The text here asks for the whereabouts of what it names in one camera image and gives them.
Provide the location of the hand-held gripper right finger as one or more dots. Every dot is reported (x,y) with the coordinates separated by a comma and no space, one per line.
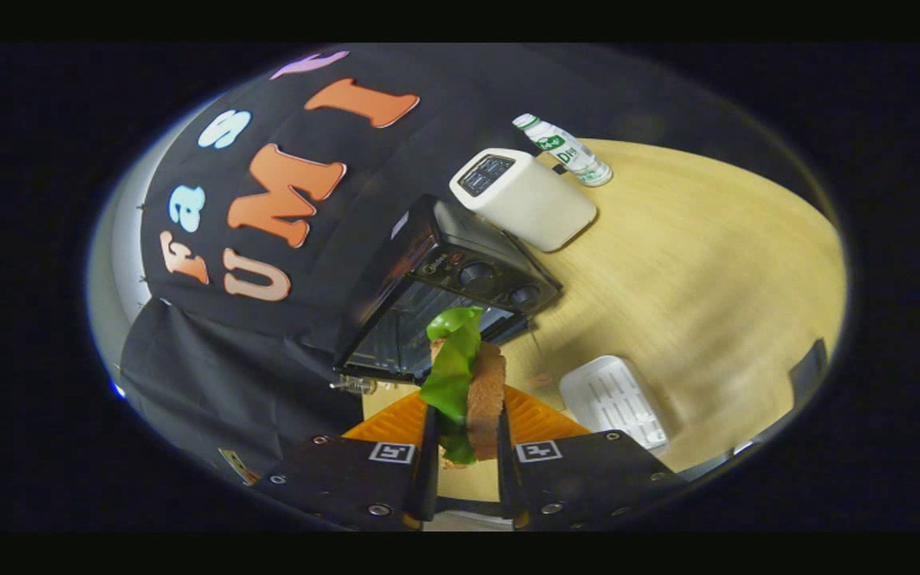
(588,479)

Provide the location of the black toaster oven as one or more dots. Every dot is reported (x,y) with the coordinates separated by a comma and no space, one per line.
(460,275)

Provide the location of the white pop-up toaster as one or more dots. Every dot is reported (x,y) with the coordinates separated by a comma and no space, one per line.
(532,204)

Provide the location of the white bottle green label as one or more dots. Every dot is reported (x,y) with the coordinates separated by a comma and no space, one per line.
(568,152)

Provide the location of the white rectangular plate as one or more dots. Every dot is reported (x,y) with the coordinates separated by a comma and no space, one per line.
(612,399)

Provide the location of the lettuce sandwich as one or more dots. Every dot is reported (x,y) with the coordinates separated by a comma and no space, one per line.
(484,399)

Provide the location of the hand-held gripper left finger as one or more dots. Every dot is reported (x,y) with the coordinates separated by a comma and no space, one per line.
(332,479)

